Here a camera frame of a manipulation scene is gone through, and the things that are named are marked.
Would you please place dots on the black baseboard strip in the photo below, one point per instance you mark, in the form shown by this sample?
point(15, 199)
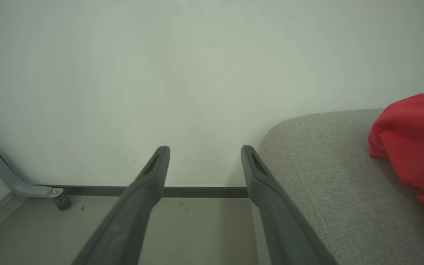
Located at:
point(98, 191)

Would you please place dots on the red white garment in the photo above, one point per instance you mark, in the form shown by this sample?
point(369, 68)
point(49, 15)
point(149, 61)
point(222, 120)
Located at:
point(414, 143)

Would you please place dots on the black caster wheel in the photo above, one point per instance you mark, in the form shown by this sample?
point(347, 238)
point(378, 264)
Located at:
point(63, 202)

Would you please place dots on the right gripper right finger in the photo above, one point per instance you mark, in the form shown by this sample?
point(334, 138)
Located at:
point(276, 217)

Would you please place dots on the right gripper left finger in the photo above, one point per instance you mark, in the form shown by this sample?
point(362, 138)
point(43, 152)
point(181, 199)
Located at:
point(131, 213)

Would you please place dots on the grey fabric sofa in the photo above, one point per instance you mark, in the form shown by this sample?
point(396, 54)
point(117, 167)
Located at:
point(344, 198)

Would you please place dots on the grey metal frame leg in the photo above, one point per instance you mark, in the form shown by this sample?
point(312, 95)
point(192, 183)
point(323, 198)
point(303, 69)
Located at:
point(11, 180)

